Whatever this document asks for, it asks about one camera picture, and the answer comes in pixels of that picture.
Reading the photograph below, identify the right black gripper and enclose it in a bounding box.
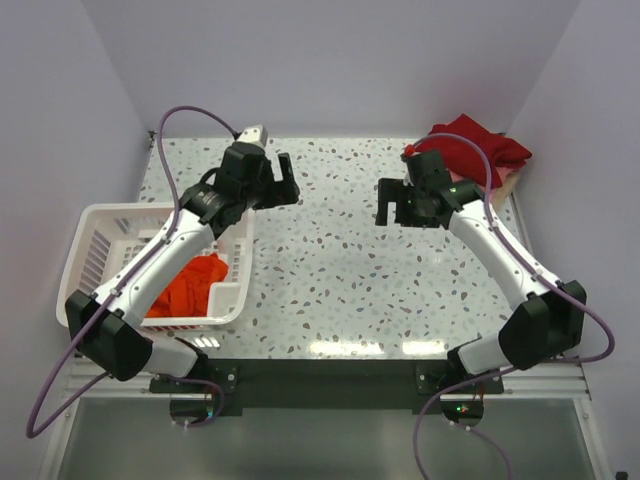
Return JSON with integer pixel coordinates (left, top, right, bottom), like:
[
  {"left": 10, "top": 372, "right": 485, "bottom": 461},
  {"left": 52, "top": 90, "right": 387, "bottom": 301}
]
[{"left": 375, "top": 178, "right": 439, "bottom": 229}]

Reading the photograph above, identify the dark red t-shirt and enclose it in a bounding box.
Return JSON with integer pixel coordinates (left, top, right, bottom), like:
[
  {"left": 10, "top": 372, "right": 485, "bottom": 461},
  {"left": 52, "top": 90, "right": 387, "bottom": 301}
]
[{"left": 414, "top": 114, "right": 532, "bottom": 189}]

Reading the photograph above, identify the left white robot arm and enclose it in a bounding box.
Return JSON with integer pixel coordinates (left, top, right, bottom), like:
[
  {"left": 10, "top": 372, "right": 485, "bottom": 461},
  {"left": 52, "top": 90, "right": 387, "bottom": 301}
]
[{"left": 64, "top": 141, "right": 300, "bottom": 392}]

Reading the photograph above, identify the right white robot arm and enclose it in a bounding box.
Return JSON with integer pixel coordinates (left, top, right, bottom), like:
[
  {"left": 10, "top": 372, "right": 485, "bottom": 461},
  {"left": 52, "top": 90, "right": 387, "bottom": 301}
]
[{"left": 376, "top": 151, "right": 586, "bottom": 393}]

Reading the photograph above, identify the folded beige t-shirt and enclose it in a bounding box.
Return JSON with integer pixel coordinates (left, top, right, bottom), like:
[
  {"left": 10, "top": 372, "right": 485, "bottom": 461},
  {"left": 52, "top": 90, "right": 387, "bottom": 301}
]
[{"left": 491, "top": 173, "right": 520, "bottom": 209}]

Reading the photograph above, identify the folded pink t-shirt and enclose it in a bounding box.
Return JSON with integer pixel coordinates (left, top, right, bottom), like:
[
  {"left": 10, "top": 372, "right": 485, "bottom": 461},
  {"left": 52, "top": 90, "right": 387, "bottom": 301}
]
[{"left": 449, "top": 167, "right": 516, "bottom": 199}]

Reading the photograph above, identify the orange t-shirt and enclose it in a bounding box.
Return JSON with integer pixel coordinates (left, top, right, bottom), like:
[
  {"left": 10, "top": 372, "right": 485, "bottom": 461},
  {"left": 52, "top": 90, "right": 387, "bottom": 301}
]
[{"left": 146, "top": 253, "right": 229, "bottom": 318}]

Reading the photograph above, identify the white plastic laundry basket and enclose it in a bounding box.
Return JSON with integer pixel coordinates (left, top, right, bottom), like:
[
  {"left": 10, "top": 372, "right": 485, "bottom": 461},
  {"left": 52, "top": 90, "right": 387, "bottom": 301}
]
[{"left": 56, "top": 202, "right": 255, "bottom": 332}]

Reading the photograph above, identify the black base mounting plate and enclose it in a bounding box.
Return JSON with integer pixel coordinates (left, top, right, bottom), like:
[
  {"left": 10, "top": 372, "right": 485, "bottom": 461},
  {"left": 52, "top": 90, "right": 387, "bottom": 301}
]
[{"left": 148, "top": 357, "right": 504, "bottom": 419}]

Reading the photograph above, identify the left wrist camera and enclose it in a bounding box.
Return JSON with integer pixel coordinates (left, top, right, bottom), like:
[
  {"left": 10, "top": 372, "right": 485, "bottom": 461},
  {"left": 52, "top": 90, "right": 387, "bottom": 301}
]
[{"left": 237, "top": 125, "right": 269, "bottom": 150}]

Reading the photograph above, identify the aluminium extrusion rail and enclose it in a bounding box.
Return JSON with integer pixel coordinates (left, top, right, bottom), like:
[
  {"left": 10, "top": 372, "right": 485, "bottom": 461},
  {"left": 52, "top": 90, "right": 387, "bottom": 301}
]
[{"left": 65, "top": 359, "right": 591, "bottom": 399}]

